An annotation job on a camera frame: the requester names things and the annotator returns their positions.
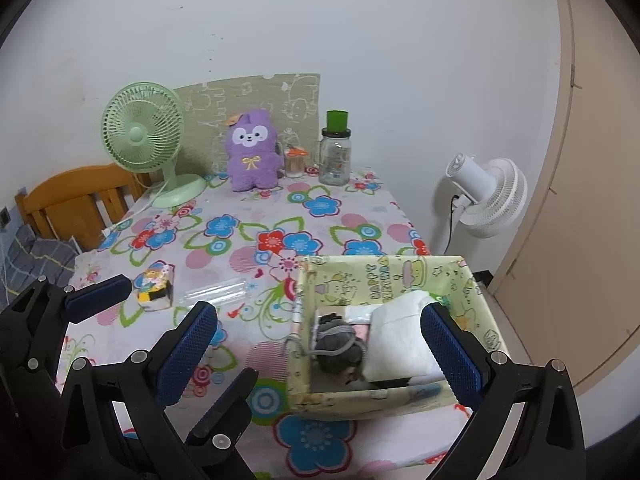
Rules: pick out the beige door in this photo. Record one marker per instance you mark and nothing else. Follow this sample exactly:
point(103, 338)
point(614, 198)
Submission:
point(600, 210)

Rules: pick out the toothpick holder with carrot lid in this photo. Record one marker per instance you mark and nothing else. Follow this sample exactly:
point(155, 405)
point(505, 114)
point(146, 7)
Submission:
point(295, 165)

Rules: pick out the pink packet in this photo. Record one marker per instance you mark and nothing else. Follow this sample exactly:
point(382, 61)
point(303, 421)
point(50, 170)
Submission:
point(361, 331)

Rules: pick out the white cloth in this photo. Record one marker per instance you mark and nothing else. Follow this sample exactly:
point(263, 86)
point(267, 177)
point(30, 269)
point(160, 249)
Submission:
point(400, 340)

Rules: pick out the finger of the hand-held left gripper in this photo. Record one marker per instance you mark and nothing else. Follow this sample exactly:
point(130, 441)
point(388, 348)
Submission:
point(225, 410)
point(97, 295)

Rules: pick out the floral tablecloth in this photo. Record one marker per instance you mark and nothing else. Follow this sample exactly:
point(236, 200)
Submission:
point(225, 260)

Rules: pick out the white standing fan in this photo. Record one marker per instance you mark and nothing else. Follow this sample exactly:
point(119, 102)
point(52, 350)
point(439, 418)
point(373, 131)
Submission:
point(492, 195)

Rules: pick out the yellow cartoon print box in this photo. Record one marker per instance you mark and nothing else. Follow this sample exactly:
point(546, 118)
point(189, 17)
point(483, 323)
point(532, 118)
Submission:
point(380, 272)

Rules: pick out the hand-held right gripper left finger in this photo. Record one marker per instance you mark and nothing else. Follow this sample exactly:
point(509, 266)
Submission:
point(185, 355)

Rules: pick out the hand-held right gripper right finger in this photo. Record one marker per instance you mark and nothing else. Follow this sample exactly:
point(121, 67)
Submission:
point(450, 355)

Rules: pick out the green patterned board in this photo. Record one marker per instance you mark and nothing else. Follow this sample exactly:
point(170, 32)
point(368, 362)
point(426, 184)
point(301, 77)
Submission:
point(210, 105)

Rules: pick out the green desk fan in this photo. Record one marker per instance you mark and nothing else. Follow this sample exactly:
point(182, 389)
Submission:
point(140, 135)

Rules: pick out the small white packet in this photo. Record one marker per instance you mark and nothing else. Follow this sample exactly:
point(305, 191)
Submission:
point(360, 314)

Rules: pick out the purple plush toy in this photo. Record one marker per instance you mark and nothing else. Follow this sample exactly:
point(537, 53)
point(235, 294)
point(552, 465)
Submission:
point(252, 165)

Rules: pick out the grey plaid bedding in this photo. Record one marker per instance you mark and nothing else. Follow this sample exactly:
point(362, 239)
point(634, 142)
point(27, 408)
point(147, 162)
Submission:
point(35, 260)

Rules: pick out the glass jar with green cap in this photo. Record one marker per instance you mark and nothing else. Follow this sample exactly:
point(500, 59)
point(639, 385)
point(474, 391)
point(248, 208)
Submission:
point(335, 160)

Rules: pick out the cartoon print tissue pack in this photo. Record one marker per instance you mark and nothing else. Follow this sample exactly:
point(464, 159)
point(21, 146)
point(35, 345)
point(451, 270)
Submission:
point(152, 285)

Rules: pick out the wooden chair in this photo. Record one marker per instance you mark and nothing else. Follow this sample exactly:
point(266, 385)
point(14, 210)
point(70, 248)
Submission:
point(65, 190)

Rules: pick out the dark grey cloth bundle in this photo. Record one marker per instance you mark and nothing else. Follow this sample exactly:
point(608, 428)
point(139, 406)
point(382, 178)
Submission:
point(340, 347)

